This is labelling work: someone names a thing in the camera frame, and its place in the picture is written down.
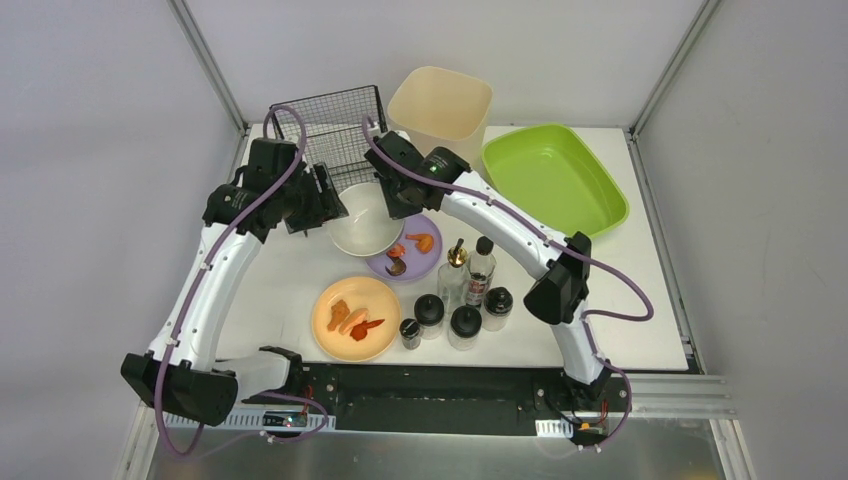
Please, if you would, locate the white bowl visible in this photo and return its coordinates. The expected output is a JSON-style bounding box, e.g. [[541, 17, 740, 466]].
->
[[327, 183, 405, 258]]

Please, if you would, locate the clear glass oil bottle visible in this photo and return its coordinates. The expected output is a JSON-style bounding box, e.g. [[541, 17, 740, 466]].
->
[[437, 238, 468, 319]]

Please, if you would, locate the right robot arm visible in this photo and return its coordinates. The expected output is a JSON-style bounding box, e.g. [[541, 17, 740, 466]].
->
[[364, 129, 612, 403]]

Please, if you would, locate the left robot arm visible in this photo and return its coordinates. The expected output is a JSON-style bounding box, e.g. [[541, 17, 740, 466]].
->
[[120, 138, 345, 426]]

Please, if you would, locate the orange chicken drumstick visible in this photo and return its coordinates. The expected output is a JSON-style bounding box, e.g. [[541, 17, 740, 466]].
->
[[405, 233, 435, 254]]

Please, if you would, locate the orange shrimp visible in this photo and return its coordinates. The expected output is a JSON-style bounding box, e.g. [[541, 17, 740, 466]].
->
[[386, 243, 406, 258]]

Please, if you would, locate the dark brown shrimp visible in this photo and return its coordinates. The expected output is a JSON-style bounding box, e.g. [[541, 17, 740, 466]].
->
[[385, 257, 407, 277]]

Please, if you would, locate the orange plate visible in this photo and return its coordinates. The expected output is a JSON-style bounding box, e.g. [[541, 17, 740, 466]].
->
[[312, 276, 402, 363]]

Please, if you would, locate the cream plastic bin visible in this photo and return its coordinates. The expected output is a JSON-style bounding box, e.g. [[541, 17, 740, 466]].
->
[[387, 66, 494, 173]]

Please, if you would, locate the red label sauce bottle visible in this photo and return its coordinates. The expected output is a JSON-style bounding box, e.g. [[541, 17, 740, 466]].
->
[[464, 236, 497, 309]]

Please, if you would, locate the fried chicken piece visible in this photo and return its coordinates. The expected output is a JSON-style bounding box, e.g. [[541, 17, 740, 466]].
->
[[327, 300, 350, 331]]

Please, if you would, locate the pink sausage slice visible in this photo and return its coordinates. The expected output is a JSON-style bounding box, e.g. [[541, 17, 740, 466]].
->
[[338, 308, 369, 335]]

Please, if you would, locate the black lid spice jar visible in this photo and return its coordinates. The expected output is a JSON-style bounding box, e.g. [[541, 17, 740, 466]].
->
[[414, 294, 445, 340]]

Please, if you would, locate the red shrimp piece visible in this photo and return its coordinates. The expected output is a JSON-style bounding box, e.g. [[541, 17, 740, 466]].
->
[[349, 319, 385, 341]]

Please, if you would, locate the small pepper shaker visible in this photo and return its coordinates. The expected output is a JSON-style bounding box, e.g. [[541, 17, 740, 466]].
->
[[399, 318, 422, 350]]

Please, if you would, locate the black lid seasoning jar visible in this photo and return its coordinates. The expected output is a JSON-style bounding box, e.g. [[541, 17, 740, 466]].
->
[[448, 306, 482, 351]]

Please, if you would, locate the glossy lid spice jar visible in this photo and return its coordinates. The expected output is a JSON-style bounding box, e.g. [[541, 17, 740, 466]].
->
[[481, 287, 514, 332]]

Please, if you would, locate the green plastic tub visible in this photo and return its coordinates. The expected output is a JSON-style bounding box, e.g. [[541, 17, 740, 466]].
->
[[481, 124, 630, 238]]

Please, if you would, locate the black wire rack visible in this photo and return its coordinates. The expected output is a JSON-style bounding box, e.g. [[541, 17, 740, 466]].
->
[[263, 85, 388, 199]]

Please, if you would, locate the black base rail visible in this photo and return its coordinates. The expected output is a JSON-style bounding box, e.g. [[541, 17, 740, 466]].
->
[[275, 363, 628, 436]]

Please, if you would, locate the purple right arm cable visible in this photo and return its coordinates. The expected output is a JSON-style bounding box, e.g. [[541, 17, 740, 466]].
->
[[360, 116, 656, 455]]

